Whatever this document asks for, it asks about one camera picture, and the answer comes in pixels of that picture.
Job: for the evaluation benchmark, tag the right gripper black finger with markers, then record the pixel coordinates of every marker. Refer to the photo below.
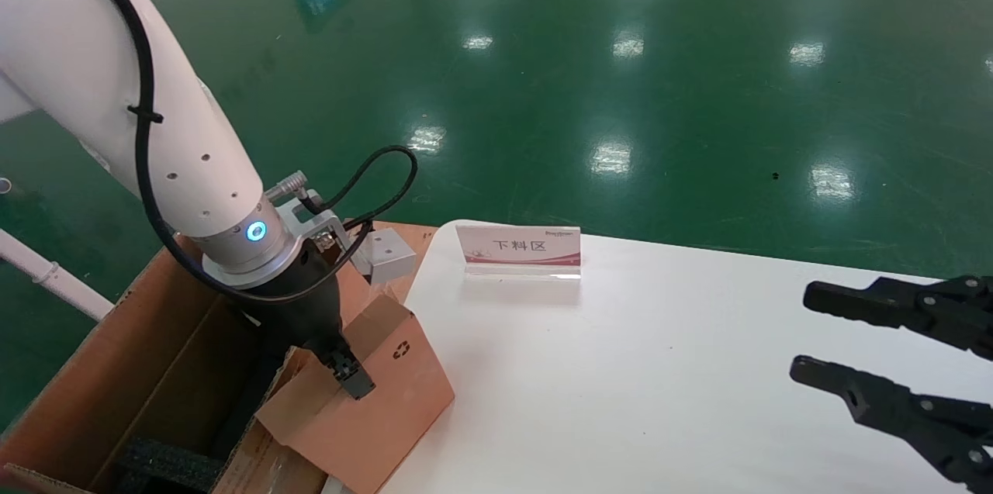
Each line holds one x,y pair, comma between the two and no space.
923,416
923,304

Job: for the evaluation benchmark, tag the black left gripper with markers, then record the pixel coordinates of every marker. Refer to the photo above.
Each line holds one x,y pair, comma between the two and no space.
306,300

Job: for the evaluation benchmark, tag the small cardboard box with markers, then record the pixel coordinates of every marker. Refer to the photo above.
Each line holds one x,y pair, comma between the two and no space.
380,401

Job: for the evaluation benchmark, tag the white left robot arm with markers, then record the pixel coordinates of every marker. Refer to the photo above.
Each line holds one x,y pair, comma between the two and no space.
85,67

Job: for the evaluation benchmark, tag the large cardboard box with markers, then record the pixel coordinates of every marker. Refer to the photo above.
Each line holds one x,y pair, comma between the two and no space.
155,354

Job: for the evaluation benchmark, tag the acrylic table sign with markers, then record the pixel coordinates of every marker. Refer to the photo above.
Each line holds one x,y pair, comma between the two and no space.
520,246

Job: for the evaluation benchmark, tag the black foam block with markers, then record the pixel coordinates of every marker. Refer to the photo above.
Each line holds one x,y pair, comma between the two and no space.
167,467

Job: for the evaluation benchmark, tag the white plastic pipe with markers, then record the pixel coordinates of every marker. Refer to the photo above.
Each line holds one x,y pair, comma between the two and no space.
54,277

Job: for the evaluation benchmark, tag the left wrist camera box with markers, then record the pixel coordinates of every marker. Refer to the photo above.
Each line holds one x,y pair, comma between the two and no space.
392,257

